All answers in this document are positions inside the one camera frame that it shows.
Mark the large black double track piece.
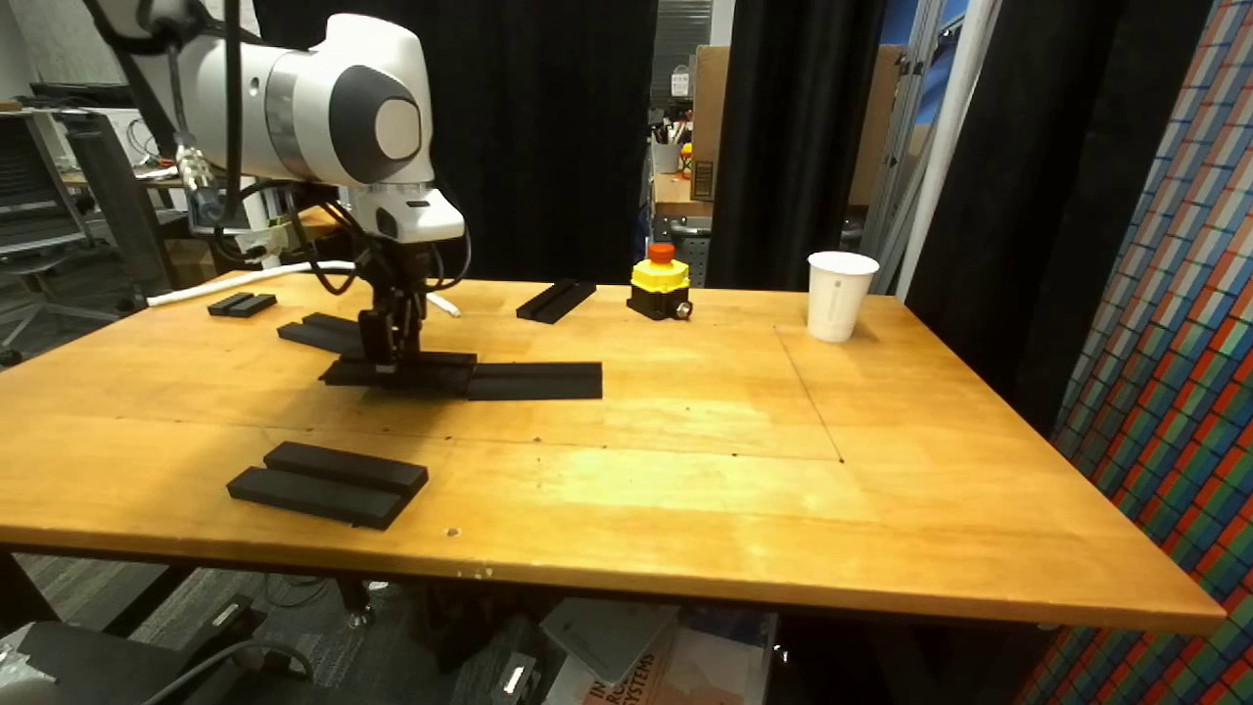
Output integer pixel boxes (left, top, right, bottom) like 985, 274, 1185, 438
225, 443, 426, 530

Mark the black curtain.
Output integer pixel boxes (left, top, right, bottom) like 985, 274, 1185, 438
250, 0, 1217, 436

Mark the small black track piece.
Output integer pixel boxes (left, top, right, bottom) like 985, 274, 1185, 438
207, 290, 279, 317

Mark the yellow red emergency stop button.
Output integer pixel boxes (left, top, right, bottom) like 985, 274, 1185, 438
627, 239, 694, 320

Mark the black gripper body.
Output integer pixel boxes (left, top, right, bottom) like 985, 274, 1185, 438
357, 239, 434, 295

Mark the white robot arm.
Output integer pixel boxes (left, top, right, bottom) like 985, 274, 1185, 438
82, 0, 467, 363

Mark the black long track piece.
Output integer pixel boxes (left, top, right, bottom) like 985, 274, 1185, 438
279, 312, 361, 357

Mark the white cable hose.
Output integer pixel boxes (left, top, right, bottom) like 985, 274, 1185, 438
146, 259, 467, 320

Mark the white paper cup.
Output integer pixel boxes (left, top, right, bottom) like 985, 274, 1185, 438
807, 250, 879, 342

